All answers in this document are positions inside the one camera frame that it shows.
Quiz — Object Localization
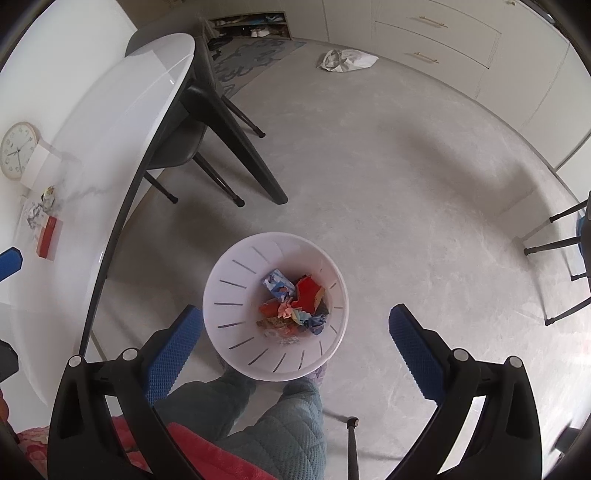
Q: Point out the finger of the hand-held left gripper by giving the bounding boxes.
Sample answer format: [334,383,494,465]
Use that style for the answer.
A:
[0,247,23,282]
[0,340,20,385]

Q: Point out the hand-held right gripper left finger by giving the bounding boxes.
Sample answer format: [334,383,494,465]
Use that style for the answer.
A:
[48,304,205,480]

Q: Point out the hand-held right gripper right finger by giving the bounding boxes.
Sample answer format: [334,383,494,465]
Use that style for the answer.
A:
[389,303,543,480]

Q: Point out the white plastic bin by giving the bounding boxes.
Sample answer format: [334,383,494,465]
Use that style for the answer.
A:
[202,232,349,383]

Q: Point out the red wrapper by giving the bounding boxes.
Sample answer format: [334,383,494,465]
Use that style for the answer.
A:
[295,276,327,311]

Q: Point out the red box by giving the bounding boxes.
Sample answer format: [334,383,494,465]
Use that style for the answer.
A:
[36,215,64,259]

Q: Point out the silver foil wrapper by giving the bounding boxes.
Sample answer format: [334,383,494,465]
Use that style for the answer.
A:
[23,205,47,230]

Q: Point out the red patterned garment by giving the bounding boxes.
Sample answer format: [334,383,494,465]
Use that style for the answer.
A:
[14,415,287,480]

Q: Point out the white card by clock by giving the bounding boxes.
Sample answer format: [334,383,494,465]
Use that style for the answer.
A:
[21,140,64,189]

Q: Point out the dark chair leg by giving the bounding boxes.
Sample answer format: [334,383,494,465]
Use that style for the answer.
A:
[346,416,361,480]

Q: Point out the green quilted pants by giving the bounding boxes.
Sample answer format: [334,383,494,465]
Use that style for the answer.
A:
[154,369,327,480]

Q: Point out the blue chair black legs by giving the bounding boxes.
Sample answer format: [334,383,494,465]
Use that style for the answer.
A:
[524,191,591,326]

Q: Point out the grey chair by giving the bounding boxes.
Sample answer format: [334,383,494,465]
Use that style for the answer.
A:
[126,22,267,207]

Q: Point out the white tote bag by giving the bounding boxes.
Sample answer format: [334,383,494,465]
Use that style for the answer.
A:
[316,48,379,73]

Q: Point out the patterned rug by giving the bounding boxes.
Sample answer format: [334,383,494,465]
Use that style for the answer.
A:
[208,37,308,97]

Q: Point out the beige drawer cabinet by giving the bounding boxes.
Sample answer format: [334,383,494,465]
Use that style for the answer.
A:
[372,0,591,171]

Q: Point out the shoe niche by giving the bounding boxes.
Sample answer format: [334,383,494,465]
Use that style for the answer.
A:
[203,11,294,42]

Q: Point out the beige wardrobe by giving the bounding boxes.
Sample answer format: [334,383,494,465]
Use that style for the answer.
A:
[203,0,376,43]

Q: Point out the round wall clock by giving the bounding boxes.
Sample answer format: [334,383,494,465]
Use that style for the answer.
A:
[0,121,41,180]

